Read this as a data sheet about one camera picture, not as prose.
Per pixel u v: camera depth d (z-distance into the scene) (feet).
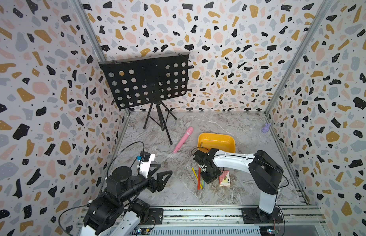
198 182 2.80
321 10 2.36
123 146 3.29
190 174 2.89
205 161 2.20
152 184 1.72
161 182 1.75
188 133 3.48
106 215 1.33
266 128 3.51
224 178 2.80
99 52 2.76
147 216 2.18
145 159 1.70
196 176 2.88
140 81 2.34
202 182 2.79
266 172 1.58
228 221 2.40
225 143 3.44
